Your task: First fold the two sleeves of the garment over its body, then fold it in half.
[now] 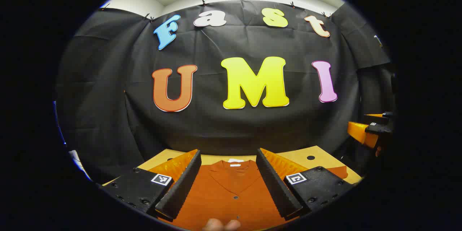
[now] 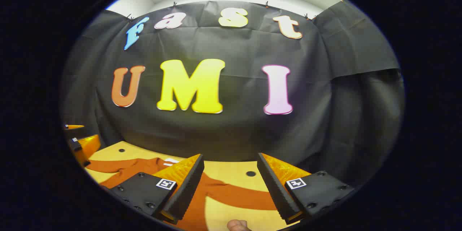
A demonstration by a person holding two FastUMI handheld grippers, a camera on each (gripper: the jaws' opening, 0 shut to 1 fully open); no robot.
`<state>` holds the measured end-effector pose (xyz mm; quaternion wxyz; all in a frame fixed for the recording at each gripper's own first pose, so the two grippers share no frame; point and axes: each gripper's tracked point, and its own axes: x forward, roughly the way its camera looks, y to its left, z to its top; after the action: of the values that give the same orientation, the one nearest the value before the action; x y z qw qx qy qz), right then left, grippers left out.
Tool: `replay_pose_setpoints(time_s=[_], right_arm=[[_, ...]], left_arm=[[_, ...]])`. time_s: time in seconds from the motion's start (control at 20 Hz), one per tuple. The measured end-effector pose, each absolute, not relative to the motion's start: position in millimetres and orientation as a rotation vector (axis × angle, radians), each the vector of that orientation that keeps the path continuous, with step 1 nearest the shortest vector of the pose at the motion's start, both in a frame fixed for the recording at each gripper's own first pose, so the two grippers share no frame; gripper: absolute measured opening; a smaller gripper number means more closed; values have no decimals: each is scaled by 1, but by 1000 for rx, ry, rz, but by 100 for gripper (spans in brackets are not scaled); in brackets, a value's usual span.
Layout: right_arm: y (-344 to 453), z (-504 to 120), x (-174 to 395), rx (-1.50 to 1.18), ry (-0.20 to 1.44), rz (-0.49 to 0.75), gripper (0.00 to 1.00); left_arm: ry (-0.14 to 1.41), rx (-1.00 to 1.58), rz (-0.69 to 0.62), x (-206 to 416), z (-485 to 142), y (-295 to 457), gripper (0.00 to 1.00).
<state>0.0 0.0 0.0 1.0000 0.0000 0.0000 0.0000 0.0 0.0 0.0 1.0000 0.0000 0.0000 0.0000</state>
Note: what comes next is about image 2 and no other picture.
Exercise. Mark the orange knit cardigan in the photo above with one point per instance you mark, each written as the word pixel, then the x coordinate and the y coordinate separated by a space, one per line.
pixel 220 191

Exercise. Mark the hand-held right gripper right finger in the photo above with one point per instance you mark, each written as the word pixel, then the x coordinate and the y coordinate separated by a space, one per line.
pixel 276 187

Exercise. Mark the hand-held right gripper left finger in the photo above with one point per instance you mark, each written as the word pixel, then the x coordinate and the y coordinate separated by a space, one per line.
pixel 186 187

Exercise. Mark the black backdrop cloth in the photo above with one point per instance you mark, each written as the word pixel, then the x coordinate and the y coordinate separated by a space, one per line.
pixel 234 130

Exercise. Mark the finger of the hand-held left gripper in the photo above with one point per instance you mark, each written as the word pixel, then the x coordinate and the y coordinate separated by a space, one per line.
pixel 74 127
pixel 86 148

